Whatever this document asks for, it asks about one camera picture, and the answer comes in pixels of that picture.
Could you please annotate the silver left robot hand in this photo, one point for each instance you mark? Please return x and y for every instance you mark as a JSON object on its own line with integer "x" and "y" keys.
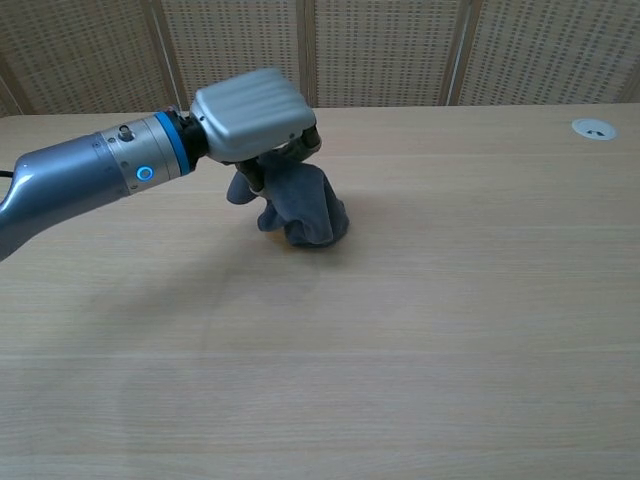
{"x": 250, "y": 112}

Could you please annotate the dark grey microfibre cloth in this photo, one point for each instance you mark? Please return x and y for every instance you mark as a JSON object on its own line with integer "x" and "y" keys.
{"x": 305, "y": 210}

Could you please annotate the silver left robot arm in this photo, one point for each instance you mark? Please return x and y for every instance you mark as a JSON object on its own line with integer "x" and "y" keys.
{"x": 75, "y": 175}

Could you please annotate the woven rattan screen panel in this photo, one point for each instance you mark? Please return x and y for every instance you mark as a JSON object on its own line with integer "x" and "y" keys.
{"x": 85, "y": 55}
{"x": 5, "y": 106}
{"x": 235, "y": 40}
{"x": 385, "y": 50}
{"x": 550, "y": 50}

